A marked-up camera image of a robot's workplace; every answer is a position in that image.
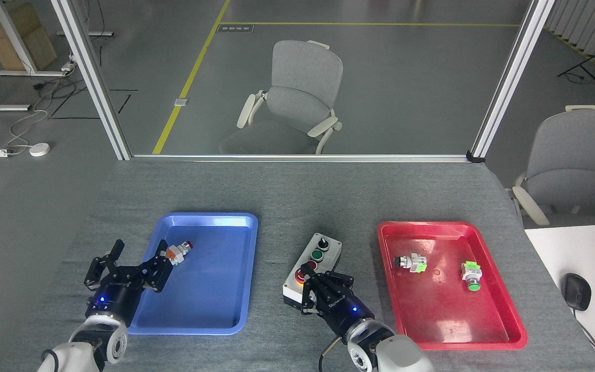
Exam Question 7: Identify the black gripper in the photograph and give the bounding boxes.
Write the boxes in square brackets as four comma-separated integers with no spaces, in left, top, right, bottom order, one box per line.
[84,239,173,328]
[300,262,377,340]

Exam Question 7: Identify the grey control box with buttons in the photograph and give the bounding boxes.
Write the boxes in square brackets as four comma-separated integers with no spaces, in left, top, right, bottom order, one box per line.
[283,232,343,309]

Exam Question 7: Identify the brown cardboard box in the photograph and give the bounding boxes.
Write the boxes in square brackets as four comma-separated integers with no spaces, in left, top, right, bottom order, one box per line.
[0,3,58,72]

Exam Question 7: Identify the blue plastic tray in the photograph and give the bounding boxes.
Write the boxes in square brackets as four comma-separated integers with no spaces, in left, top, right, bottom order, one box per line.
[127,212,259,336]

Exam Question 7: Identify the grey felt table cover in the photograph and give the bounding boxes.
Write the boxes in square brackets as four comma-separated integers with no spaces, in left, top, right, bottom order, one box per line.
[11,160,595,372]

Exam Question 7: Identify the red plastic tray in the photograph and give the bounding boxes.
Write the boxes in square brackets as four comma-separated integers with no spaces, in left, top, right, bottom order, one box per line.
[377,221,528,350]

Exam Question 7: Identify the grey office chair white arms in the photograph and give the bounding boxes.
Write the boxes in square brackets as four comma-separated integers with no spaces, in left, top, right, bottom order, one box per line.
[218,40,343,155]
[507,105,595,228]

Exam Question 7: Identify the black computer mouse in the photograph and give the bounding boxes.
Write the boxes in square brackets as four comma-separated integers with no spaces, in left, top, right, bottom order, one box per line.
[561,273,592,312]

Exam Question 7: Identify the white desk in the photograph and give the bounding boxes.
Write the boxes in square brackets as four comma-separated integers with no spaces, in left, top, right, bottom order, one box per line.
[524,223,595,372]

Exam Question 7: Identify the red button orange white switch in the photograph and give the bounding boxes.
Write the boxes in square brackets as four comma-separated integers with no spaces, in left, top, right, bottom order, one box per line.
[166,241,195,266]

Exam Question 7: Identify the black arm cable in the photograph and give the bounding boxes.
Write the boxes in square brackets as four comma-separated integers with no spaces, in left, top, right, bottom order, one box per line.
[319,336,347,372]

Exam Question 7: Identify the black knob green base switch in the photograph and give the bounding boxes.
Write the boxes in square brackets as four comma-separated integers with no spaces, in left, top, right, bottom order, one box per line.
[394,253,428,273]

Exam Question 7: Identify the silver aluminium frame rail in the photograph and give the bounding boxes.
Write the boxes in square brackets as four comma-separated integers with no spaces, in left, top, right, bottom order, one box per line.
[131,154,471,163]

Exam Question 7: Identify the green push button switch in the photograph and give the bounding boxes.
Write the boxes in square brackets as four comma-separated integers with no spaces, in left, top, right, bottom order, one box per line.
[461,261,482,291]

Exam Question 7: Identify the white floor cable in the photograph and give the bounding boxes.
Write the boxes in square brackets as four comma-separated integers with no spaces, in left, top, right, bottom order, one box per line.
[7,106,50,154]

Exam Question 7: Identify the silver aluminium frame post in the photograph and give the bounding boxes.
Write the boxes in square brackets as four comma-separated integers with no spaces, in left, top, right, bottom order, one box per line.
[50,0,133,161]
[467,0,556,163]

